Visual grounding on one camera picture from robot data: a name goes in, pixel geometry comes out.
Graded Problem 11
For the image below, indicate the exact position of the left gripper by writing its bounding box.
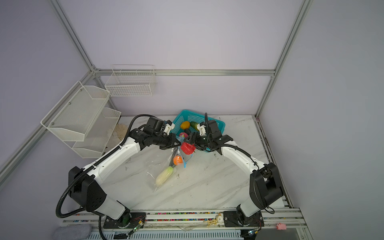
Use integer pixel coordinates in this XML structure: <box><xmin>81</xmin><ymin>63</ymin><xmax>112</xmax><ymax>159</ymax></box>
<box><xmin>153</xmin><ymin>132</ymin><xmax>182</xmax><ymax>151</ymax></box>

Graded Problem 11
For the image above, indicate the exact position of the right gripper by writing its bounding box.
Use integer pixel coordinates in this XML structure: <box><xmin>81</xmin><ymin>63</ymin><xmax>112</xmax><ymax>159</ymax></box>
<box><xmin>182</xmin><ymin>132</ymin><xmax>212</xmax><ymax>150</ymax></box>

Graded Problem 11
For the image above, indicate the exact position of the pink dragonfruit toy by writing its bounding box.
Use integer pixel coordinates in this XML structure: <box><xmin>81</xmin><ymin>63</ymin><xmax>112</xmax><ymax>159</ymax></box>
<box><xmin>179</xmin><ymin>133</ymin><xmax>189</xmax><ymax>138</ymax></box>

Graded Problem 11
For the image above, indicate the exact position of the red strawberry toy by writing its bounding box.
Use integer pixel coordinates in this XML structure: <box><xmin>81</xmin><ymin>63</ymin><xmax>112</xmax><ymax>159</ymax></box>
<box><xmin>181</xmin><ymin>142</ymin><xmax>196</xmax><ymax>155</ymax></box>

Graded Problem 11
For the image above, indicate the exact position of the green yellow cucumber toy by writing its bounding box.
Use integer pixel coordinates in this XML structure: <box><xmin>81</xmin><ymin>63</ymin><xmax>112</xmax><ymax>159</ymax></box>
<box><xmin>190</xmin><ymin>122</ymin><xmax>199</xmax><ymax>131</ymax></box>

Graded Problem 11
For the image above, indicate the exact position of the teal plastic basket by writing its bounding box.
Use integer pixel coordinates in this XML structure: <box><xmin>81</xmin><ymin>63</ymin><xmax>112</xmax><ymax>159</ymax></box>
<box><xmin>172</xmin><ymin>110</ymin><xmax>226</xmax><ymax>136</ymax></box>

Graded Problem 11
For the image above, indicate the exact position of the orange persimmon toy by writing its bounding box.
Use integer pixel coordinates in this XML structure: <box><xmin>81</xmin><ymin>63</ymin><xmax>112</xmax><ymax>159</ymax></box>
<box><xmin>173</xmin><ymin>155</ymin><xmax>184</xmax><ymax>166</ymax></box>

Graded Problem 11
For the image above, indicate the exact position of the clear zip top bag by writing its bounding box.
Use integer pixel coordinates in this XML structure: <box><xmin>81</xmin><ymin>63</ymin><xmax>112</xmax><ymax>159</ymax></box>
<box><xmin>146</xmin><ymin>133</ymin><xmax>196</xmax><ymax>192</ymax></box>

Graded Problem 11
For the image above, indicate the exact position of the white radish toy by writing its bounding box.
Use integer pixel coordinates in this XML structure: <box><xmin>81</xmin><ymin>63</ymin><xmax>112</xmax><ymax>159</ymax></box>
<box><xmin>155</xmin><ymin>166</ymin><xmax>174</xmax><ymax>187</ymax></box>

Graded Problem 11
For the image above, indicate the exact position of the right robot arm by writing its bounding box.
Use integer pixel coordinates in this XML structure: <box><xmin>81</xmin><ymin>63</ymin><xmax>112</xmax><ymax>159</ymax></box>
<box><xmin>184</xmin><ymin>120</ymin><xmax>285</xmax><ymax>221</ymax></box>

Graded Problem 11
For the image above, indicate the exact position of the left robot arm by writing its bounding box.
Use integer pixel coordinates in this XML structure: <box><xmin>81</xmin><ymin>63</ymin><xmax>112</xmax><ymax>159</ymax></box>
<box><xmin>67</xmin><ymin>115</ymin><xmax>181</xmax><ymax>222</ymax></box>

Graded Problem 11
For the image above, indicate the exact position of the yellow lemon toy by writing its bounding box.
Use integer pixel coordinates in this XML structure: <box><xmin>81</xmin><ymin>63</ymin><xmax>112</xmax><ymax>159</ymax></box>
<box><xmin>180</xmin><ymin>121</ymin><xmax>191</xmax><ymax>130</ymax></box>

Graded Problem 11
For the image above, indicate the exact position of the beige cloth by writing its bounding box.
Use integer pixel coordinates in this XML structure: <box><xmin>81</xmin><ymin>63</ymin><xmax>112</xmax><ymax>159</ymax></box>
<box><xmin>106</xmin><ymin>124</ymin><xmax>128</xmax><ymax>151</ymax></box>

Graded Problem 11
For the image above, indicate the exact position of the yellow wooden toy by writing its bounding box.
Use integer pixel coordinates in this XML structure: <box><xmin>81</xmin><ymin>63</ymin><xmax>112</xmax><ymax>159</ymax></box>
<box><xmin>206</xmin><ymin>214</ymin><xmax>224</xmax><ymax>226</ymax></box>

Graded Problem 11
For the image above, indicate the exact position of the white mesh two-tier shelf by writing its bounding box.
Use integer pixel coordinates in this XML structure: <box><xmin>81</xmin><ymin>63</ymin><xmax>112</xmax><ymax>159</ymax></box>
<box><xmin>41</xmin><ymin>82</ymin><xmax>121</xmax><ymax>159</ymax></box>

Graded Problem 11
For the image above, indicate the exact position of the pink pig figure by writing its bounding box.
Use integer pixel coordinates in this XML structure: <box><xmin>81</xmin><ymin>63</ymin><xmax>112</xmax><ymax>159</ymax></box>
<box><xmin>276</xmin><ymin>223</ymin><xmax>287</xmax><ymax>231</ymax></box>

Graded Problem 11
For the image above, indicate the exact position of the grey cloth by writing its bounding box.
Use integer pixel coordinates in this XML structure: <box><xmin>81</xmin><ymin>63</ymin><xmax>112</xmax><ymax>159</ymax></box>
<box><xmin>52</xmin><ymin>224</ymin><xmax>92</xmax><ymax>240</ymax></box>

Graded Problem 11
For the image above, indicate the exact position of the white wire basket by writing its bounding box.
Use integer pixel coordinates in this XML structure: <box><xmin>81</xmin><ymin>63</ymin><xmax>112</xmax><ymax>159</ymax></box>
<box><xmin>105</xmin><ymin>65</ymin><xmax>157</xmax><ymax>97</ymax></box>

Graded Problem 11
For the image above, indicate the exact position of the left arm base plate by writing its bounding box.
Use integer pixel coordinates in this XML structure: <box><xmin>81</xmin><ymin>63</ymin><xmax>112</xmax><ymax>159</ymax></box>
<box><xmin>103</xmin><ymin>212</ymin><xmax>147</xmax><ymax>229</ymax></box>

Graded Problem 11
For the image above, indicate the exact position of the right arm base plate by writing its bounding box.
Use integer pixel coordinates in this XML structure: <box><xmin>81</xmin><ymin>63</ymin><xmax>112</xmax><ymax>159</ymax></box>
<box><xmin>223</xmin><ymin>211</ymin><xmax>265</xmax><ymax>228</ymax></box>

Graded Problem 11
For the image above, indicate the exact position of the black corrugated cable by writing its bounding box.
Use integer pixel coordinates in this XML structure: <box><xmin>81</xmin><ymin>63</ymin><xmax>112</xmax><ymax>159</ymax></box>
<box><xmin>55</xmin><ymin>113</ymin><xmax>158</xmax><ymax>240</ymax></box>

